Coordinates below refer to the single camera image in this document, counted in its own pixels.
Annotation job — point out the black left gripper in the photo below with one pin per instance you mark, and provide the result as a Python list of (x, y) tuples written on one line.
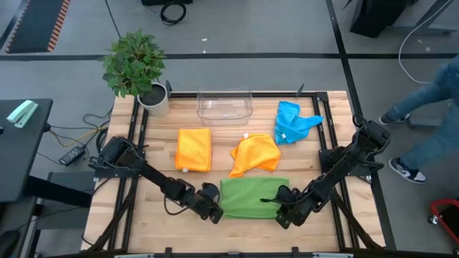
[(202, 200)]

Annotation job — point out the black cabinet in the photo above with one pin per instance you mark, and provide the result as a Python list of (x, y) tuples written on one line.
[(376, 14)]

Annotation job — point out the blue microfiber towel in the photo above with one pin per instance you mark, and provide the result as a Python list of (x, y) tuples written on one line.
[(290, 123)]

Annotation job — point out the mint green stapler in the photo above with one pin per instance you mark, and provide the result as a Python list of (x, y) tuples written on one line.
[(22, 113)]

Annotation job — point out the red cart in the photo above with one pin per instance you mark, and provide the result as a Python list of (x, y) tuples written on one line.
[(444, 206)]

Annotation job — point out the black desk base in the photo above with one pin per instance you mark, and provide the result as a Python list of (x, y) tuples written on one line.
[(61, 190)]

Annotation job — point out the green microfiber towel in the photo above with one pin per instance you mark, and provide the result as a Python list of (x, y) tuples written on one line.
[(247, 197)]

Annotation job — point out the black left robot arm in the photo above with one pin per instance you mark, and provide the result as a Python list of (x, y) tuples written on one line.
[(150, 172)]

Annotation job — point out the grey metal table foot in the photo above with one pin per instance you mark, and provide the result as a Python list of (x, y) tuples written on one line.
[(426, 122)]

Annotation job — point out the black orange-edged floor mat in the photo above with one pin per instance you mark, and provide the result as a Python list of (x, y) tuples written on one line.
[(36, 25)]

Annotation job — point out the green potted plant white pot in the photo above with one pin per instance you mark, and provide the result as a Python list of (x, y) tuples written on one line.
[(132, 62)]

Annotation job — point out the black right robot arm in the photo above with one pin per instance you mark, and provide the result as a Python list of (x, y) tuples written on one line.
[(337, 172)]

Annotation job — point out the clear plastic bin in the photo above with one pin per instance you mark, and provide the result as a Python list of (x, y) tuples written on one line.
[(224, 107)]

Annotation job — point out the person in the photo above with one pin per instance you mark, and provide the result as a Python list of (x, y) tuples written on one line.
[(430, 107)]

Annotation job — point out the orange microfiber towel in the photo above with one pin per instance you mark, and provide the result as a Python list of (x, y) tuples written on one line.
[(256, 152), (193, 150)]

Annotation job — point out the black side desk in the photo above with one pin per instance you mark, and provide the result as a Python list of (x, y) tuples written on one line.
[(21, 154)]

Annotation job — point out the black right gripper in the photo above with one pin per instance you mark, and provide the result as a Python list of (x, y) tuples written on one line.
[(295, 208)]

